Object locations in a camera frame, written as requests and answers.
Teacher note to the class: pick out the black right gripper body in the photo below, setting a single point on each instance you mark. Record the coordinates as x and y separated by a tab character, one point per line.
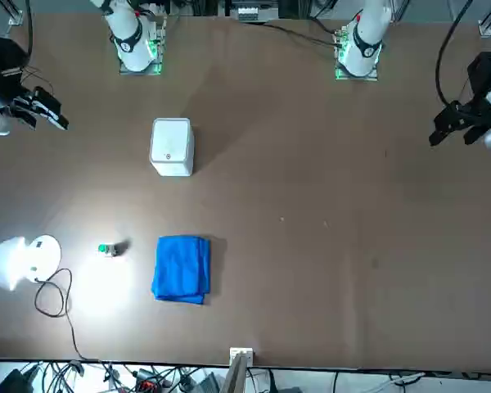
0	86

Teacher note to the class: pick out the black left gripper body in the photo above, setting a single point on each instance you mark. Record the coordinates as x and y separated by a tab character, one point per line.
483	73

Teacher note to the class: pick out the white desk lamp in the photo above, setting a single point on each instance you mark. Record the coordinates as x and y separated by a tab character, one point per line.
45	256

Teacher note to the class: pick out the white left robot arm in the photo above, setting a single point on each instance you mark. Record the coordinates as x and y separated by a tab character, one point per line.
368	37

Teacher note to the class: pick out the white cube appliance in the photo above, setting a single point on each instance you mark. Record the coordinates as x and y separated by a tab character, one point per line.
169	143

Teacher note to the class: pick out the blue folded cloth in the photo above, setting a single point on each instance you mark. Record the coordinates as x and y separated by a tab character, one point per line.
180	270

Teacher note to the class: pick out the grey power supply unit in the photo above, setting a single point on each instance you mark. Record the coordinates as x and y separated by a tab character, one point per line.
255	13

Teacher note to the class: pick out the black power adapter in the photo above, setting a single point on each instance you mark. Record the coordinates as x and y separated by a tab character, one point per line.
10	380

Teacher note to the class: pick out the aluminium corner bracket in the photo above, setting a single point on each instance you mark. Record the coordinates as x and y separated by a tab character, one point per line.
16	17
485	25

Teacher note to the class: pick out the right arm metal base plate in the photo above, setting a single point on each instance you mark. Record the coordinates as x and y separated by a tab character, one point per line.
157	49

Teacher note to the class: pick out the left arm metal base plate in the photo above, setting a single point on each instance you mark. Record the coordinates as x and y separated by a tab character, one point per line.
340	49

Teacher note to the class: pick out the white table edge bracket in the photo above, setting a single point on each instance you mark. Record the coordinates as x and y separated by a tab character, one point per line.
241	354

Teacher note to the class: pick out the aluminium post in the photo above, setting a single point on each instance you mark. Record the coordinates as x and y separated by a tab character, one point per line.
234	374

